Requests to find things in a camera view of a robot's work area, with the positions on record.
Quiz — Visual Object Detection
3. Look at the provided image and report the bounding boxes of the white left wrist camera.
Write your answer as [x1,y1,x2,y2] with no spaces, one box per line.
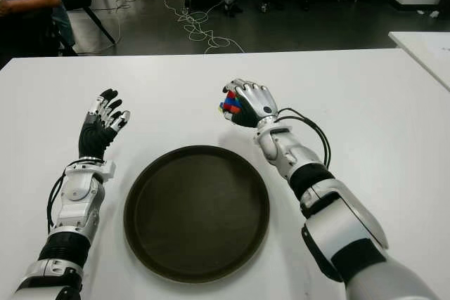
[99,160,117,178]

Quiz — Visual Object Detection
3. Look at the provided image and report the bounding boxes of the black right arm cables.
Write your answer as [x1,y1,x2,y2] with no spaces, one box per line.
[277,107,332,169]

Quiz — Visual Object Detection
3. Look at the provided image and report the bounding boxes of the dark brown round plate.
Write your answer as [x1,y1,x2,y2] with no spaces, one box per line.
[123,144,271,284]

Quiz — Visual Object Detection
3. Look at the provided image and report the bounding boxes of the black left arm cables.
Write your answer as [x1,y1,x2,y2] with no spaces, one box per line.
[46,159,105,233]

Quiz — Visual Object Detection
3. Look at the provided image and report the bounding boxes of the tangled white floor cable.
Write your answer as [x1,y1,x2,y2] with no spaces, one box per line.
[163,0,247,55]

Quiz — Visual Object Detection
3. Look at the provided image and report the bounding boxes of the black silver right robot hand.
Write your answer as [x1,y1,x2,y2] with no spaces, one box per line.
[221,77,281,129]

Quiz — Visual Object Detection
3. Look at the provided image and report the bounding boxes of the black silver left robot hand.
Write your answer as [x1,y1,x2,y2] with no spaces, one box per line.
[77,87,131,159]

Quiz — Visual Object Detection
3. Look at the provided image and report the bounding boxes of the multicoloured Rubik's cube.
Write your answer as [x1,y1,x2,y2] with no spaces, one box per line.
[217,91,243,115]

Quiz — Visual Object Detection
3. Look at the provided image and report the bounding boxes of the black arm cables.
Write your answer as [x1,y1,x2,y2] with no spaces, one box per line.
[277,107,332,169]
[46,159,105,233]

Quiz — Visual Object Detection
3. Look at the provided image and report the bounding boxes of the white side table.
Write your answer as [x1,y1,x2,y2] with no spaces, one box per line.
[387,30,450,92]

